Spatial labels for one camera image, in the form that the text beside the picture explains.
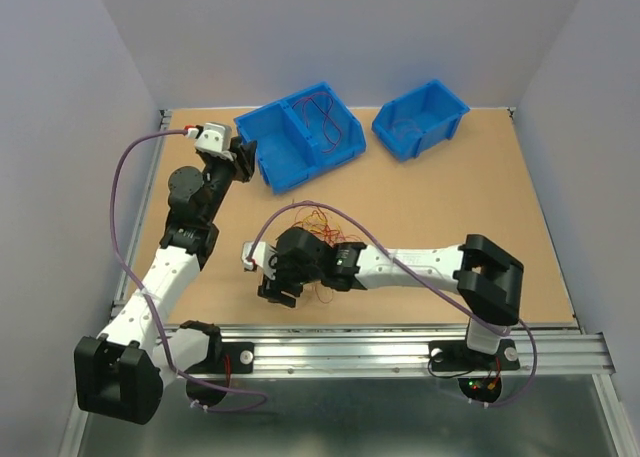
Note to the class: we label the aluminium left side rail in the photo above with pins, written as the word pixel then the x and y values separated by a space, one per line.
pixel 126 262

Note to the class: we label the blue bin right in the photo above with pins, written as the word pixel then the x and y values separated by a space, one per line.
pixel 419 120

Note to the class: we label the metal sheet front panel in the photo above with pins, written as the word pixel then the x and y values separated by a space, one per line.
pixel 557 416

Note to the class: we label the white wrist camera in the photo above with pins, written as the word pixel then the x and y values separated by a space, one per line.
pixel 259 255
pixel 213 139

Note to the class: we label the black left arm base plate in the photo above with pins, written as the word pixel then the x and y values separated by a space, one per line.
pixel 225 359

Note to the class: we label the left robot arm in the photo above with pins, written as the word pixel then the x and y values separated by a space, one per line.
pixel 123 371

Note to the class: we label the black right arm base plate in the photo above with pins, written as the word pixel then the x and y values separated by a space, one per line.
pixel 454 356

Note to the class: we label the blue bin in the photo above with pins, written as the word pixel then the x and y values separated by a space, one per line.
pixel 336 135
pixel 419 120

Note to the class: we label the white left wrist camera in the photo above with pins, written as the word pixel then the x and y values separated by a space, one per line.
pixel 213 139

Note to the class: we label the blue bin middle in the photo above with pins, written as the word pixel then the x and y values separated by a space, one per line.
pixel 336 135

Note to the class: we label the aluminium rail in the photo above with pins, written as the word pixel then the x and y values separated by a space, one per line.
pixel 126 262
pixel 403 351

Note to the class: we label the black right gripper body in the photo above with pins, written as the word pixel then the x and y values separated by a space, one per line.
pixel 289 272

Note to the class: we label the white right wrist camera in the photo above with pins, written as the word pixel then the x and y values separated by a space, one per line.
pixel 259 255

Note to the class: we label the aluminium front rail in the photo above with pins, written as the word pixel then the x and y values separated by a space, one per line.
pixel 403 351

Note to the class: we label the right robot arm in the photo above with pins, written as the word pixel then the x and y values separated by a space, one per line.
pixel 485 276

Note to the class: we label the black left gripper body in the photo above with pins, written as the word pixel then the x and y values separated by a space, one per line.
pixel 218 175

